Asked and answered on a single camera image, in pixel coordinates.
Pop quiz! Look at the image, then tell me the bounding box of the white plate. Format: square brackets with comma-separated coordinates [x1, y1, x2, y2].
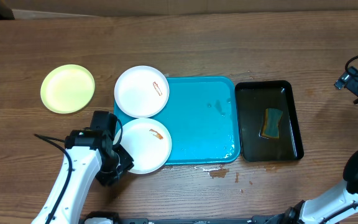
[114, 65, 170, 118]
[115, 118, 172, 174]

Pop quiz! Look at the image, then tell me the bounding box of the yellow-green rimmed plate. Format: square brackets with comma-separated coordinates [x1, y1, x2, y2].
[40, 64, 96, 114]

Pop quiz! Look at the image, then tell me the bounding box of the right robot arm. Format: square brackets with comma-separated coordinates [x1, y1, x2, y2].
[265, 151, 358, 224]

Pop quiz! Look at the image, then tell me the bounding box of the teal plastic tray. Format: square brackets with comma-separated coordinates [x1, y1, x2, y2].
[114, 77, 240, 165]

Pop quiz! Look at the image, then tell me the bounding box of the black rectangular water tray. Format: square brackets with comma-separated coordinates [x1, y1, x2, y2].
[235, 80, 304, 162]

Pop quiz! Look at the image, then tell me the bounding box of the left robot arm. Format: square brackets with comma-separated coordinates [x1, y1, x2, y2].
[32, 129, 134, 223]

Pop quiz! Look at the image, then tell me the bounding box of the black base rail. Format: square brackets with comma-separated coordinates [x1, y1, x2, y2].
[79, 211, 340, 224]

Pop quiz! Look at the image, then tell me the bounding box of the green yellow sponge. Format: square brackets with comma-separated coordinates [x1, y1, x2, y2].
[260, 108, 283, 139]

